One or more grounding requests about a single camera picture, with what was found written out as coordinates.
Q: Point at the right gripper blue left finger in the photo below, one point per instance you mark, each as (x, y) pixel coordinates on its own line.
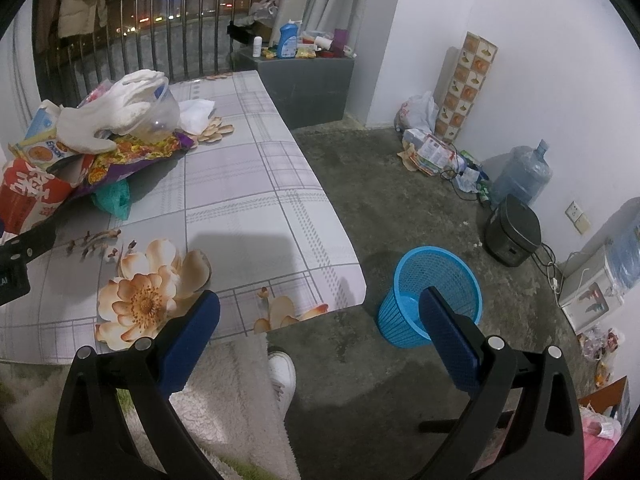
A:
(91, 437)

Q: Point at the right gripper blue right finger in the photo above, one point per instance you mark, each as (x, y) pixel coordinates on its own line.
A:
(522, 420)

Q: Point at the red white snack bag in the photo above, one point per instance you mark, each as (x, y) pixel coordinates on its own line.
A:
(29, 196)

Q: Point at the blue white medicine box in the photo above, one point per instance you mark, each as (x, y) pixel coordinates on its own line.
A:
(41, 147)

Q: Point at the teal plastic bag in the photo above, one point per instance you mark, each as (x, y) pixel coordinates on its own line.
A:
(114, 199)

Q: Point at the purple yellow noodle bag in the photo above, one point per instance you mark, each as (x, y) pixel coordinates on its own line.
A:
(130, 156)

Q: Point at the clear plastic bowl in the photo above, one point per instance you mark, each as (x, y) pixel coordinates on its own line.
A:
(156, 113)

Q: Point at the blue mesh trash basket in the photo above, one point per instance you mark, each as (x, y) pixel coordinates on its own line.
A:
(423, 274)

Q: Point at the pink plastic bag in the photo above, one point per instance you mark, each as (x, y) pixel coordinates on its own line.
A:
(600, 434)

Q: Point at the orange wooden furniture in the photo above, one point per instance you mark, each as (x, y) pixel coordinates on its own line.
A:
(612, 400)

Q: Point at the white water dispenser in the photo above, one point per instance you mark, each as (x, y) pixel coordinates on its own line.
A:
(590, 294)

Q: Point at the white shoe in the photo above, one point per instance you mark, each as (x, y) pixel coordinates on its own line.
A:
(283, 378)

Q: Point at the black rice cooker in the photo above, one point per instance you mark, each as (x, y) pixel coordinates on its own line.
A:
(512, 233)

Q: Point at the floral plaid bed sheet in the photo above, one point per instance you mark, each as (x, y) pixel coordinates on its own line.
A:
(250, 202)

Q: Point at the empty blue water jug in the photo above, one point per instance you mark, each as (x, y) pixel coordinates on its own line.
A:
(525, 175)

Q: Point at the metal balcony railing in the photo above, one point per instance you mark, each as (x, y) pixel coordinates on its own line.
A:
(184, 39)

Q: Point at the small white bottle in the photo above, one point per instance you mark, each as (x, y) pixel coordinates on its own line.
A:
(257, 47)

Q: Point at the pile of paper packaging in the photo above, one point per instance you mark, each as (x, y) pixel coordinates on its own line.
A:
(421, 151)

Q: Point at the dark grey cabinet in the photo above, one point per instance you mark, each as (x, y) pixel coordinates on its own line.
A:
(305, 91)

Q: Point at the blue detergent bottle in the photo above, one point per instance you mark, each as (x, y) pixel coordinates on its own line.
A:
(288, 41)

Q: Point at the white plastic bag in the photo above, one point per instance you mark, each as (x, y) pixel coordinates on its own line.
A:
(418, 112)

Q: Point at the tall patterned cardboard box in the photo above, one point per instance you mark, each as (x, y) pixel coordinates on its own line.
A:
(472, 67)

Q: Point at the purple cup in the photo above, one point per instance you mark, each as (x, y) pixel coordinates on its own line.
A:
(340, 39)

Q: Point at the wall power socket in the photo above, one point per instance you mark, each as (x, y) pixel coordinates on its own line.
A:
(580, 221)

